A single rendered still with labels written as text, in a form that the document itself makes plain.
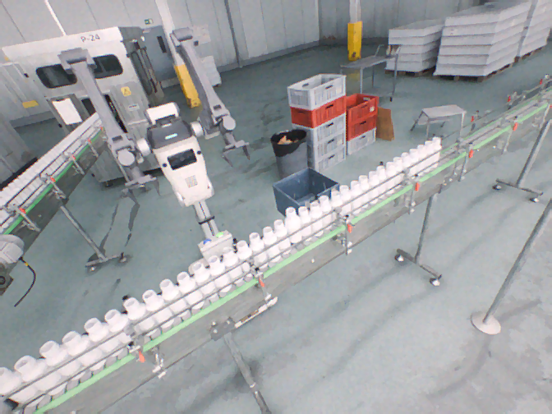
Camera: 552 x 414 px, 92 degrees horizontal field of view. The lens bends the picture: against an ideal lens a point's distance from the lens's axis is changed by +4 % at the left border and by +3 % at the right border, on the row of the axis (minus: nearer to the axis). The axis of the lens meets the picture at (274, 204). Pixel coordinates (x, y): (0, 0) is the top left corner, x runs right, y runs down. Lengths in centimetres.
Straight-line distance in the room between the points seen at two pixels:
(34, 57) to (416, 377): 496
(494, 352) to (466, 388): 31
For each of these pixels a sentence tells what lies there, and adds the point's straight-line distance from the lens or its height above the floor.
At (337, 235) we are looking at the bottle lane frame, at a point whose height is 97.
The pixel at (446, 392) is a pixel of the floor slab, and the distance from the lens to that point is 205.
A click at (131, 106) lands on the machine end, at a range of 448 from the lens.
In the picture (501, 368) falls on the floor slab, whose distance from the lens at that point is 222.
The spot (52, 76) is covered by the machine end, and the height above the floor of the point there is 163.
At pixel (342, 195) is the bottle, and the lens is 125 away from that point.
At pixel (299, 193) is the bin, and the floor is 78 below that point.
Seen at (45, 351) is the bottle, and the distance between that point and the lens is 115.
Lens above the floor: 185
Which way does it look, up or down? 36 degrees down
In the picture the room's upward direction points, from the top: 12 degrees counter-clockwise
